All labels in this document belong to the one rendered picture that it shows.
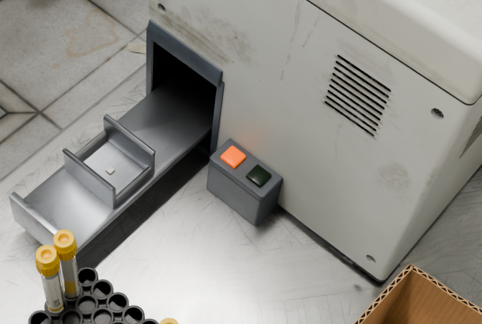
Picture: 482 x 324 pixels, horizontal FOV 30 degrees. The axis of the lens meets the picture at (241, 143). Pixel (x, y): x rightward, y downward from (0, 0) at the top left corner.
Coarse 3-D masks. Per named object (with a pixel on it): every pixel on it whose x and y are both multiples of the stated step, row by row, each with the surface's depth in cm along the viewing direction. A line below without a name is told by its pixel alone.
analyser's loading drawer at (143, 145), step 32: (160, 96) 81; (192, 96) 81; (128, 128) 79; (160, 128) 79; (192, 128) 79; (64, 160) 74; (96, 160) 76; (128, 160) 77; (160, 160) 77; (32, 192) 74; (64, 192) 74; (96, 192) 74; (128, 192) 74; (32, 224) 72; (64, 224) 73; (96, 224) 73
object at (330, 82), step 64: (192, 0) 69; (256, 0) 63; (320, 0) 59; (384, 0) 55; (448, 0) 55; (192, 64) 74; (256, 64) 68; (320, 64) 63; (384, 64) 58; (448, 64) 55; (256, 128) 74; (320, 128) 68; (384, 128) 63; (448, 128) 58; (256, 192) 75; (320, 192) 74; (384, 192) 68; (448, 192) 75; (384, 256) 73
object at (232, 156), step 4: (232, 148) 77; (236, 148) 77; (228, 152) 76; (232, 152) 76; (236, 152) 77; (240, 152) 77; (224, 156) 76; (228, 156) 76; (232, 156) 76; (236, 156) 76; (240, 156) 76; (244, 156) 76; (224, 160) 76; (228, 160) 76; (232, 160) 76; (236, 160) 76; (240, 160) 76; (232, 164) 76; (236, 164) 76
